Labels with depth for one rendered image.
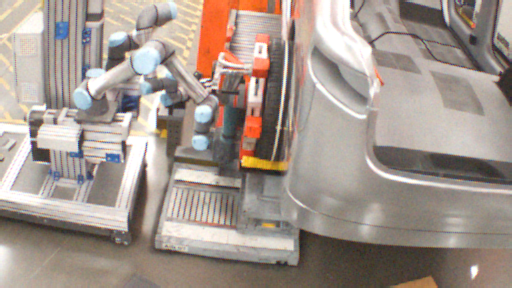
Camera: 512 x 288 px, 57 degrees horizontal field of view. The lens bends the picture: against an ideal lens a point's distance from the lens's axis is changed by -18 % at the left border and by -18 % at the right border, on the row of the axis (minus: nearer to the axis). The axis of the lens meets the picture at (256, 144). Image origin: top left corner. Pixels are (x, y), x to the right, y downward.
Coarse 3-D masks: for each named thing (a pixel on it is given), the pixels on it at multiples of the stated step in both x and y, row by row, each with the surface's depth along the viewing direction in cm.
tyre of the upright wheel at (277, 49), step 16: (272, 48) 280; (288, 48) 280; (272, 64) 272; (288, 64) 272; (272, 80) 269; (288, 80) 270; (272, 96) 268; (288, 96) 269; (272, 112) 270; (272, 128) 273; (272, 144) 280
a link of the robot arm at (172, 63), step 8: (160, 40) 246; (168, 48) 250; (168, 56) 251; (176, 56) 254; (160, 64) 254; (168, 64) 253; (176, 64) 254; (176, 72) 255; (184, 72) 256; (184, 80) 257; (192, 80) 258; (184, 88) 259; (192, 88) 258; (200, 88) 260; (192, 96) 261; (200, 96) 260; (208, 96) 263; (200, 104) 262; (208, 104) 260; (216, 104) 266
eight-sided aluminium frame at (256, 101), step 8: (256, 48) 289; (264, 48) 290; (256, 56) 280; (264, 56) 281; (256, 96) 273; (248, 104) 273; (256, 104) 273; (248, 112) 275; (256, 112) 275; (248, 144) 303
